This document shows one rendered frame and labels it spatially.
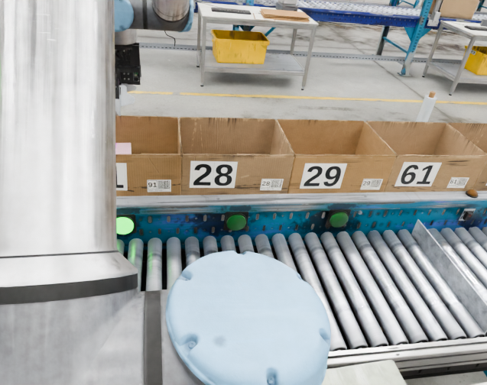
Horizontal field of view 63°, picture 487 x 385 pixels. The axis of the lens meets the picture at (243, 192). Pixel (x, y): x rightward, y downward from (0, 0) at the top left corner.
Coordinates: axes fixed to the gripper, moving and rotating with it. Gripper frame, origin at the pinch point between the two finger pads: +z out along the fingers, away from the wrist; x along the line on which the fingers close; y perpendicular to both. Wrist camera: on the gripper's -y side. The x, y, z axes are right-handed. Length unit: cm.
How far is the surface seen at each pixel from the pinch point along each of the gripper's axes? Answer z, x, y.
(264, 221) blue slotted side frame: 40, -11, 51
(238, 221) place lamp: 36, -16, 40
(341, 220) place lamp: 36, -16, 79
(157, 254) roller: 43, -23, 11
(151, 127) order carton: 17.4, 20.8, 9.3
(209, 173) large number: 20.2, -8.3, 29.3
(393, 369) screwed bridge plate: 42, -72, 74
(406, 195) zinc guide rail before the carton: 28, -12, 105
